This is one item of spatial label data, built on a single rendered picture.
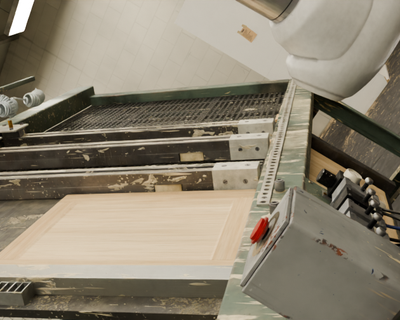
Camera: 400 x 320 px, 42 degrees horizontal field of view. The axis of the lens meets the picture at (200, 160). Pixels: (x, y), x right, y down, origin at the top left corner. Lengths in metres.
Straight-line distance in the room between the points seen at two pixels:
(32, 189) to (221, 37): 3.83
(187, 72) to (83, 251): 5.81
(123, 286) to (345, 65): 0.57
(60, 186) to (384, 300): 1.13
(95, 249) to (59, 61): 6.50
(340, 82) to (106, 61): 6.47
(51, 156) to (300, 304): 1.38
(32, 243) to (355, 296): 0.85
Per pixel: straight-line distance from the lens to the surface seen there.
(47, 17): 7.56
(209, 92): 2.79
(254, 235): 0.68
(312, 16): 0.88
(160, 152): 1.76
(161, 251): 1.15
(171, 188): 1.48
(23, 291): 1.10
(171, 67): 6.98
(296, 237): 0.63
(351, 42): 0.91
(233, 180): 1.42
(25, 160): 1.98
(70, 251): 1.23
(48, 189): 1.62
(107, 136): 2.02
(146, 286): 1.02
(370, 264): 0.66
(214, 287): 0.98
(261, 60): 5.22
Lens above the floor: 1.04
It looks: 1 degrees up
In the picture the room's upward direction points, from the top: 59 degrees counter-clockwise
